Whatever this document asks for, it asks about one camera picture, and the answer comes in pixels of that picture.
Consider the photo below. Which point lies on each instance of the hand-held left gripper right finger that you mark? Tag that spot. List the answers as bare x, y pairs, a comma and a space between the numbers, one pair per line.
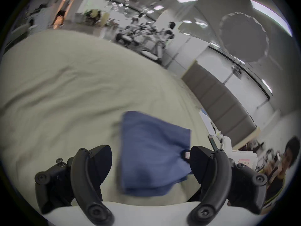
218, 178

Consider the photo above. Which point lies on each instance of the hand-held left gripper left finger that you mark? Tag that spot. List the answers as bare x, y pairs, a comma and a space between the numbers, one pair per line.
82, 178

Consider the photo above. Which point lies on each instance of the grey padded headboard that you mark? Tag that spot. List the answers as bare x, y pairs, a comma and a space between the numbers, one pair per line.
218, 98

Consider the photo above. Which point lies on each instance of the blue garment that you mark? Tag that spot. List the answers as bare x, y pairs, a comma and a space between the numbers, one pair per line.
150, 154

